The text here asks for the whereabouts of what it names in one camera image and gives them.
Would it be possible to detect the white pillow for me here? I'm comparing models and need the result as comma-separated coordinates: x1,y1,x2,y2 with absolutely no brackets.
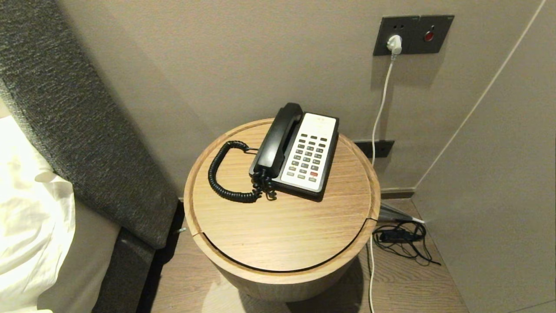
0,115,77,313

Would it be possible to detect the black telephone handset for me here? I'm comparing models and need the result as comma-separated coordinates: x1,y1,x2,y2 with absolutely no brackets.
249,103,304,179

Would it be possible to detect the grey fabric headboard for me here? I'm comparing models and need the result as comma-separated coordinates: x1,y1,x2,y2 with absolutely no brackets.
0,0,180,313

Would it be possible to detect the small dark wall socket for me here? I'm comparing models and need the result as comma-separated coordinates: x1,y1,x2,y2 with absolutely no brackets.
354,140,395,159

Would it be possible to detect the black phone base white keypad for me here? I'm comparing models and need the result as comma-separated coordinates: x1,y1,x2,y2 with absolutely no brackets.
250,112,340,202

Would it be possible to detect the black coiled phone cord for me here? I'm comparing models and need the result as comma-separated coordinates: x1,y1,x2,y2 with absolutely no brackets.
208,140,278,204

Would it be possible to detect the beige bed sheet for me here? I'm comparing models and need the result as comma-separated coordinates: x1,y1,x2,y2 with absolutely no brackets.
36,198,122,313

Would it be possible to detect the dark panel with red button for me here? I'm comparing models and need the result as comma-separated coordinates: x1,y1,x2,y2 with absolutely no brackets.
417,15,455,55

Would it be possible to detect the black cable bundle with adapter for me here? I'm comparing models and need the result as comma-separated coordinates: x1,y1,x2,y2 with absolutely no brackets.
372,220,442,267

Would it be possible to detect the round wooden side table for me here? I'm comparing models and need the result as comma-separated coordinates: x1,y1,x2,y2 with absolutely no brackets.
183,117,382,303

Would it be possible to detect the dark grey wall socket panel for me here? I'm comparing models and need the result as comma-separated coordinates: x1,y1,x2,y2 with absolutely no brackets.
373,16,420,57

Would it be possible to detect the white power cable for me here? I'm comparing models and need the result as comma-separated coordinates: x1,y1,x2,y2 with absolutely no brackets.
368,52,396,313

